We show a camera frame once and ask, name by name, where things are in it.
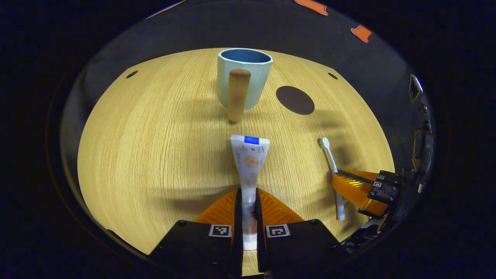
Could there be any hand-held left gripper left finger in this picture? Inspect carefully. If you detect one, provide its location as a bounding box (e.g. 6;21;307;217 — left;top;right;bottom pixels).
149;188;243;277

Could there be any dark brown round coaster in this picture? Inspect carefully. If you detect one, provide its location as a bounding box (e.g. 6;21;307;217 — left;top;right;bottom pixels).
276;86;315;115

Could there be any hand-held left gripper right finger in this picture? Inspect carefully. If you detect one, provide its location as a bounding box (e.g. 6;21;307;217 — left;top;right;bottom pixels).
255;188;351;276

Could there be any white toothpaste tube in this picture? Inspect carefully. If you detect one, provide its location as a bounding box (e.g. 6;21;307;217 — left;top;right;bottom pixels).
230;134;270;252

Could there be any black backdrop cloth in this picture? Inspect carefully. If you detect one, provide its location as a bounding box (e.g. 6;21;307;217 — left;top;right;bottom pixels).
60;0;434;248

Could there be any white toothbrush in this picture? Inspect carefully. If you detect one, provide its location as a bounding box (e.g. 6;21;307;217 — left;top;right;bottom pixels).
319;137;346;221

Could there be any light blue cup wooden handle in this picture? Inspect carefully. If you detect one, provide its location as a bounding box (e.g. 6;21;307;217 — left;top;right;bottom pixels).
217;48;274;123

